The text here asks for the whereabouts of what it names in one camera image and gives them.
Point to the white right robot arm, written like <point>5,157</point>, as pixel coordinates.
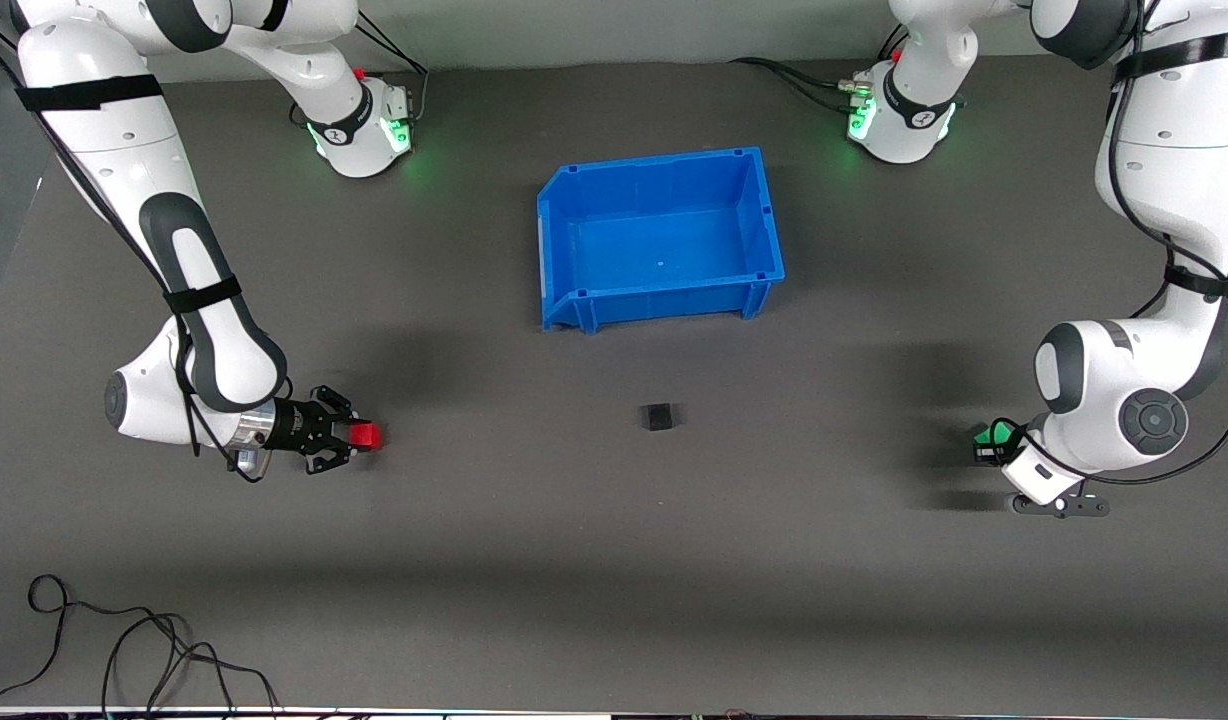
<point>124,130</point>

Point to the dark grey table mat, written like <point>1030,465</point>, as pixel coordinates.
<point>614,560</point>

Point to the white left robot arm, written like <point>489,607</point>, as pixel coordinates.
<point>1174,150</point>

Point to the green cube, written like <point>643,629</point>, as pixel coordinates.
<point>998,433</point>

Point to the blue plastic bin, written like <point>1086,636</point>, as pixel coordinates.
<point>664,250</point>

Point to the black cube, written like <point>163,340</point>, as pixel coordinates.
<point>658,417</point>

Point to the red cube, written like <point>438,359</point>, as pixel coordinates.
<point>368,436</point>

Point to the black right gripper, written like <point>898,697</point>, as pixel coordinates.
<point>294,428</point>

